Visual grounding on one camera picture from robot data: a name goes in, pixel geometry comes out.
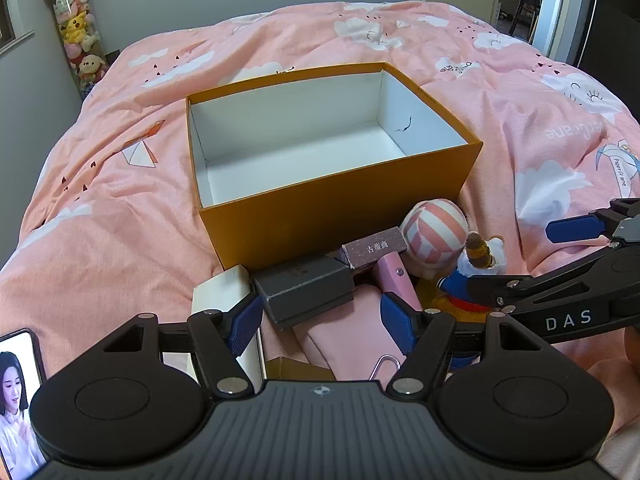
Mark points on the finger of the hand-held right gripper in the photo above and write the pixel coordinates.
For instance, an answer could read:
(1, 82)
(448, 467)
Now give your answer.
(505, 290)
(575, 228)

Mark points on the dark chair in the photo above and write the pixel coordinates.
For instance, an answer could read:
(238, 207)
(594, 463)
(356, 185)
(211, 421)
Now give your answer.
(525, 7)

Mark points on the dark wardrobe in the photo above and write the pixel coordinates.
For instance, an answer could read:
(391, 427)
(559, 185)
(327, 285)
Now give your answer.
(615, 25)

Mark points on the small brown cardboard box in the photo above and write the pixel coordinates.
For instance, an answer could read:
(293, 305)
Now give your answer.
(295, 370)

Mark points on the dark grey box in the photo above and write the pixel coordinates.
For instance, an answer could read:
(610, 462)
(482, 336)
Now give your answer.
(300, 285)

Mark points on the pink box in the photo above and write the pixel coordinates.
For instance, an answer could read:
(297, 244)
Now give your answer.
(392, 272)

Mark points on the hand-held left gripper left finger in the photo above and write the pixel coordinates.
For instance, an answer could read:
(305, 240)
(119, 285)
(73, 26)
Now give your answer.
(245, 322)

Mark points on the small purple box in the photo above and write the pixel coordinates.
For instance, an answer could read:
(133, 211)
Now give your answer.
(375, 250)

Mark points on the plush toys in tube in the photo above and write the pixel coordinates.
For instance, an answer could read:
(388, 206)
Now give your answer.
(75, 25)

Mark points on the yellow plush toy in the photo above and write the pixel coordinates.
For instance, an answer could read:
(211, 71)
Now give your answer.
(442, 305)

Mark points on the window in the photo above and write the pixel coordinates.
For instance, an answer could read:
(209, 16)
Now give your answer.
(10, 15)

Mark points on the white door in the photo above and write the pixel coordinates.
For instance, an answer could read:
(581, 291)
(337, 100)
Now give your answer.
(560, 5)

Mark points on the pink striped plush toy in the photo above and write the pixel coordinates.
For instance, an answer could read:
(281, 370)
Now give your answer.
(435, 232)

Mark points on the blue white figurine doll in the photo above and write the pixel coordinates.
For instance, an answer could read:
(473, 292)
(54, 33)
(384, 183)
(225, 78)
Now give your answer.
(477, 255)

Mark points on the white box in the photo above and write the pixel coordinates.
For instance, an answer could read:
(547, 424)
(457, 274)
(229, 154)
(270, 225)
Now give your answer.
(220, 290)

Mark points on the pink fabric pouch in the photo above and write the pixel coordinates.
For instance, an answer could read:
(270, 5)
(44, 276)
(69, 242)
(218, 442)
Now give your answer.
(345, 335)

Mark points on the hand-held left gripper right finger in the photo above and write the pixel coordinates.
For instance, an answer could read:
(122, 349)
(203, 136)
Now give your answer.
(400, 325)

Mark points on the orange cardboard box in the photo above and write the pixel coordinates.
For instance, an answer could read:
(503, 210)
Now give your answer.
(300, 220)

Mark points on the pink cloud-print blanket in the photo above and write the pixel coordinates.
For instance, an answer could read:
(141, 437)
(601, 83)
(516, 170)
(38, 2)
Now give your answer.
(100, 210)

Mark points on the smartphone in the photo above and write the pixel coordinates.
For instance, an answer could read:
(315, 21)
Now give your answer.
(20, 410)

